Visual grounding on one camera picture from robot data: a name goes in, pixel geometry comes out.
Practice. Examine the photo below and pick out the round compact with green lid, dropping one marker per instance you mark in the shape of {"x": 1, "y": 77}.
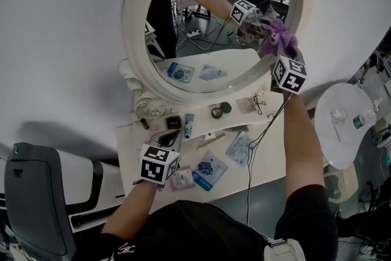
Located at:
{"x": 220, "y": 110}

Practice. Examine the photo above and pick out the pale blue face mask packet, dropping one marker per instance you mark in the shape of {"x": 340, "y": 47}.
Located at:
{"x": 239, "y": 148}

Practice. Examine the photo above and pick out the clear bottle with green label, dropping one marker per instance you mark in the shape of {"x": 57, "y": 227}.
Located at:
{"x": 359, "y": 120}

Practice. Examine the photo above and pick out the dark grey chair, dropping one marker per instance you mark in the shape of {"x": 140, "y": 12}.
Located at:
{"x": 33, "y": 192}

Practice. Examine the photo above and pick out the small black lipstick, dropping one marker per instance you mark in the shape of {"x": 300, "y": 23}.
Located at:
{"x": 144, "y": 123}

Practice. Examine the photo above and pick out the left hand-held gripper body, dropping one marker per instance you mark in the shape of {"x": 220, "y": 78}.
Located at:
{"x": 157, "y": 163}

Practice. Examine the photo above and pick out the light blue cosmetic tube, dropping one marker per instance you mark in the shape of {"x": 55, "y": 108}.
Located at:
{"x": 189, "y": 125}

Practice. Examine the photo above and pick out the small white box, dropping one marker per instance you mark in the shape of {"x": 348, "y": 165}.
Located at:
{"x": 213, "y": 136}

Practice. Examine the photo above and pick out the white ornate vanity mirror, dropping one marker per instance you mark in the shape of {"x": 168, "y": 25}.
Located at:
{"x": 131, "y": 39}

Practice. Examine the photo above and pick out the purple cloth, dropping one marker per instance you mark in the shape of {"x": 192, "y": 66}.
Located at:
{"x": 279, "y": 38}

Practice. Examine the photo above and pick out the white vanity table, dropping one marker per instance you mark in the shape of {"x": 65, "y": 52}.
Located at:
{"x": 268, "y": 159}

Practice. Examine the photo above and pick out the clear acrylic holder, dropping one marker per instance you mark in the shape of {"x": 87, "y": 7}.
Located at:
{"x": 338, "y": 122}

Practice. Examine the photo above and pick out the person's left forearm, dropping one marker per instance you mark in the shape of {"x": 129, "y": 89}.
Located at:
{"x": 134, "y": 208}

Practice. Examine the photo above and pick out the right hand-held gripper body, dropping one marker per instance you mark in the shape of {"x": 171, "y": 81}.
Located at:
{"x": 290, "y": 76}

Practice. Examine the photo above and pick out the metal eyelash curler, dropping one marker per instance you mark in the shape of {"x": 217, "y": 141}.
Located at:
{"x": 259, "y": 103}

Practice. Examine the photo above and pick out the blue white face mask packet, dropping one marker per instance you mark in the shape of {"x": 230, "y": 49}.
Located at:
{"x": 209, "y": 171}

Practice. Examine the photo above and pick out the white and black appliance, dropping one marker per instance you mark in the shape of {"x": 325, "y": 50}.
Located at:
{"x": 82, "y": 180}

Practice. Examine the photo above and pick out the person's right forearm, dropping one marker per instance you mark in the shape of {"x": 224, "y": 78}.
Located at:
{"x": 301, "y": 137}

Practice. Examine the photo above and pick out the person's black shirt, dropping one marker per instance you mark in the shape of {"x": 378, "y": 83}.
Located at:
{"x": 198, "y": 232}

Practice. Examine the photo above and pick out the pink face mask packet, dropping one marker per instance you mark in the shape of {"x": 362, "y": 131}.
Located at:
{"x": 182, "y": 178}

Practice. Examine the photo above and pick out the round white side table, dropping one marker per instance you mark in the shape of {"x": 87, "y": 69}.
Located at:
{"x": 342, "y": 156}

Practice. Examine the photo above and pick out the black square compact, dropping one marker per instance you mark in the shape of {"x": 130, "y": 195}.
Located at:
{"x": 173, "y": 123}

